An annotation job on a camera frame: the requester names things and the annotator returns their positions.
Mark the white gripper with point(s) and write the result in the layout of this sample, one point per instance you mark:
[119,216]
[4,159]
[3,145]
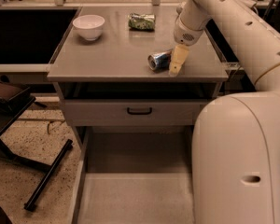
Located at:
[184,32]

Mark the blue silver redbull can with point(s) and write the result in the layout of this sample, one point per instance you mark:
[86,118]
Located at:
[160,60]

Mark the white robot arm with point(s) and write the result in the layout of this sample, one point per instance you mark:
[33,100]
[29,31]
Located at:
[236,140]

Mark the white green soda can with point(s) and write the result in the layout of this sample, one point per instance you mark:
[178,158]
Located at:
[180,8]

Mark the grey drawer cabinet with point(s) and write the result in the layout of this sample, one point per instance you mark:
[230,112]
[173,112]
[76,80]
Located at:
[115,66]

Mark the open grey middle drawer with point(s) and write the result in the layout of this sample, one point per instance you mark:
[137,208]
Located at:
[133,178]

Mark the green crumpled chip bag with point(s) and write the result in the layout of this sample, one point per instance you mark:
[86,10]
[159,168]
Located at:
[142,22]

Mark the white ceramic bowl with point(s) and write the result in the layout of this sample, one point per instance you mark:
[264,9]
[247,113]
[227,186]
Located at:
[89,27]

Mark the black stool with metal legs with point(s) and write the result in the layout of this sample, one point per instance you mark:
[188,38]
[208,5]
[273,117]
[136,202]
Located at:
[14,100]

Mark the closed top drawer with handle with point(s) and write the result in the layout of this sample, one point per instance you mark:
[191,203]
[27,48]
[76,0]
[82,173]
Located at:
[145,113]

